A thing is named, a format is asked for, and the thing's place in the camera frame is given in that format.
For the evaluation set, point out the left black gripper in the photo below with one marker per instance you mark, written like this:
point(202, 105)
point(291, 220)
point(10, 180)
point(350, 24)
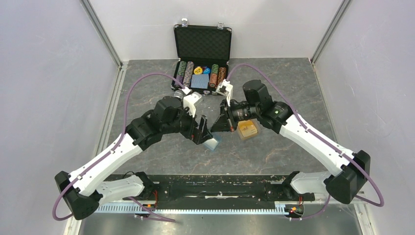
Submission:
point(198, 135)

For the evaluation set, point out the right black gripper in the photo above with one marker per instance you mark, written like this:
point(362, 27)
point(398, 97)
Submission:
point(225, 123)

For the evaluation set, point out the light blue card holder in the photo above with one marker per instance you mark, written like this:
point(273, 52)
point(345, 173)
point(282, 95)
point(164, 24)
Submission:
point(212, 143)

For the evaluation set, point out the clear box with gold cards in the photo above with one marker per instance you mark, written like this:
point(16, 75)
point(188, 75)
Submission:
point(248, 129)

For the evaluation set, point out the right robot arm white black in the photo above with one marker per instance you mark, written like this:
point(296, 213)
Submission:
point(346, 171)

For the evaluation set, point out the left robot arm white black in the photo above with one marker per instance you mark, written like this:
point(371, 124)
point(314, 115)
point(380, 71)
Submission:
point(85, 189)

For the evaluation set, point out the blue playing card deck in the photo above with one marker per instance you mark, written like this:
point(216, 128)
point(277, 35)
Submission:
point(199, 81)

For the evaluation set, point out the green orange chip stack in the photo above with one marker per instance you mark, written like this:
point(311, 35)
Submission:
point(213, 76)

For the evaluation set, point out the black microphone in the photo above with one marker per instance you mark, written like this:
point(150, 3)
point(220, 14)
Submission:
point(178, 94)

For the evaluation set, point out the brown orange chip stack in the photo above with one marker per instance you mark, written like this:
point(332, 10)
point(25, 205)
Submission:
point(221, 75)

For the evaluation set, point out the blue round chip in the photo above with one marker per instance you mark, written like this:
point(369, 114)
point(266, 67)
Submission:
point(206, 70)

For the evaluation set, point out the yellow dealer chip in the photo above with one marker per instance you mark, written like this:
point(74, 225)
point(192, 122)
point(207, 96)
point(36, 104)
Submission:
point(198, 70)

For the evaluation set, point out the pink grey chip stack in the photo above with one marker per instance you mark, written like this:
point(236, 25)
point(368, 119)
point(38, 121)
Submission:
point(188, 73)

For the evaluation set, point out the green purple chip stack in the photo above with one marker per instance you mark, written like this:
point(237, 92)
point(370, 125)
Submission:
point(181, 72)

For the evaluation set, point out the black poker chip case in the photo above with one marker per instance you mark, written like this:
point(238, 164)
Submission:
point(203, 45)

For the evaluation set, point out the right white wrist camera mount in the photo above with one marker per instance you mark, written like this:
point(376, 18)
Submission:
point(225, 88)

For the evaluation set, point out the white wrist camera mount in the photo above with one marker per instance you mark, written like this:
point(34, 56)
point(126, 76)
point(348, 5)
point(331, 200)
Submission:
point(190, 100)
point(225, 88)

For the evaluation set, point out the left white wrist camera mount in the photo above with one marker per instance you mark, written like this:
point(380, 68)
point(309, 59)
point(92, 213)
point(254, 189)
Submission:
point(190, 100)

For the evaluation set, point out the white slotted cable duct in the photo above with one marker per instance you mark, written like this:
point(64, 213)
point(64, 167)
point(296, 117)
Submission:
point(133, 208)

